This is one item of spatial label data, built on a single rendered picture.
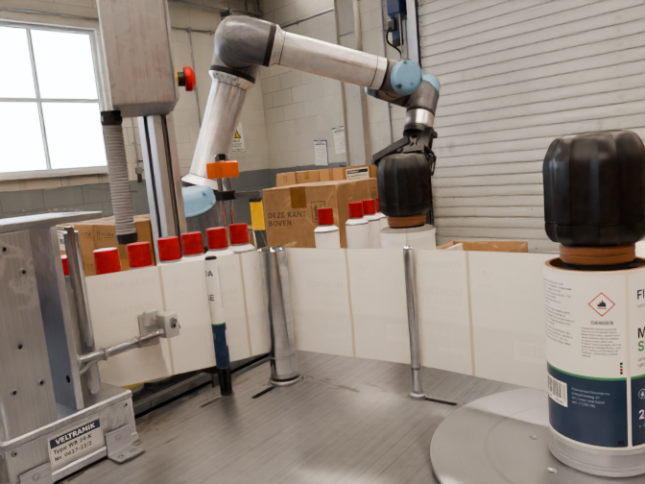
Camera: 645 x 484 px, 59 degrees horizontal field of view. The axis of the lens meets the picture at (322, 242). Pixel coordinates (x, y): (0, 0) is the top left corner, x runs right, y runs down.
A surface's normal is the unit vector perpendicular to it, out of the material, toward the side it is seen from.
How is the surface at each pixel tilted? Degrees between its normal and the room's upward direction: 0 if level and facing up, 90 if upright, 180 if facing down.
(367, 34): 90
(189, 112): 90
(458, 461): 0
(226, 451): 0
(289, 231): 90
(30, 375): 90
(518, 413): 0
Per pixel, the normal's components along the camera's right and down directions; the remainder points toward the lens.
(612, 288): -0.21, 0.14
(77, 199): 0.69, 0.04
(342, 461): -0.09, -0.99
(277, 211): -0.46, 0.16
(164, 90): 0.31, 0.10
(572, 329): -0.80, 0.15
